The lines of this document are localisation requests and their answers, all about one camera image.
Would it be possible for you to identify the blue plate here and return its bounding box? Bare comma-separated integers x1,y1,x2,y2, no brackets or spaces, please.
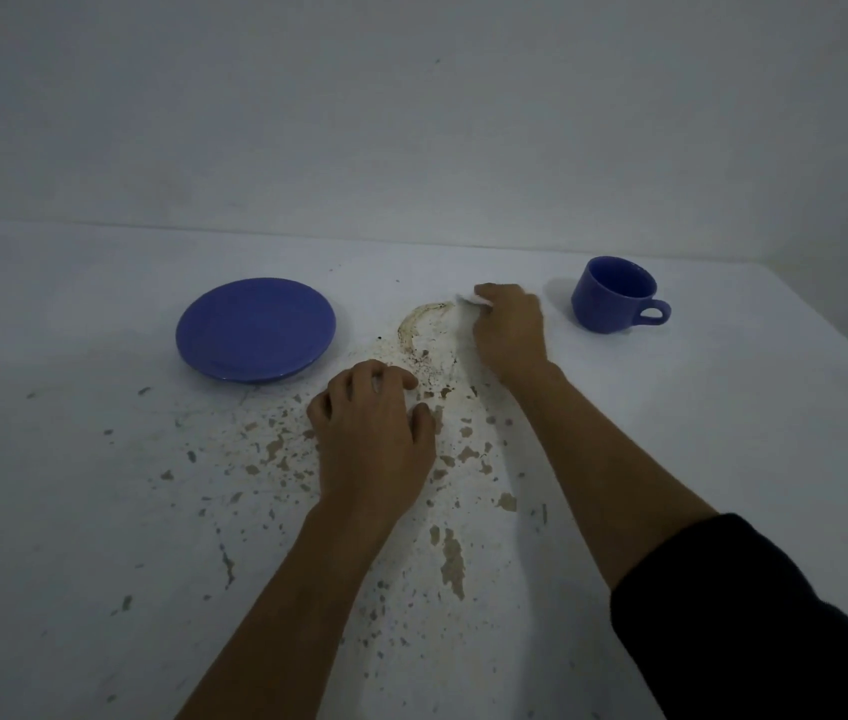
175,277,338,385

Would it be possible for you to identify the person's left forearm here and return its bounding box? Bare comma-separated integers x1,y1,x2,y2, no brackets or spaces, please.
176,502,396,720

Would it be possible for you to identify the person's left hand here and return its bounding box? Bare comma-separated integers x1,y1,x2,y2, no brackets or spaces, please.
307,358,438,520

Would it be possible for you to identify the person's right hand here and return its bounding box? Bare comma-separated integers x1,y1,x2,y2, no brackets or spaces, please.
472,283,552,385

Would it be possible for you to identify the brown spill stain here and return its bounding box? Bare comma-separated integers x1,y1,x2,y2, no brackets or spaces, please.
397,301,464,387

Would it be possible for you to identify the person's right forearm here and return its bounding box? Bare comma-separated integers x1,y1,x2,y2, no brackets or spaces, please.
500,361,719,591

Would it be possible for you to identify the black sleeve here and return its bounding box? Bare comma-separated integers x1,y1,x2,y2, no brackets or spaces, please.
610,513,848,720

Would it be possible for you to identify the blue cup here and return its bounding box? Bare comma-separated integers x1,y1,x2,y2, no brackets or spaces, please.
571,255,673,336

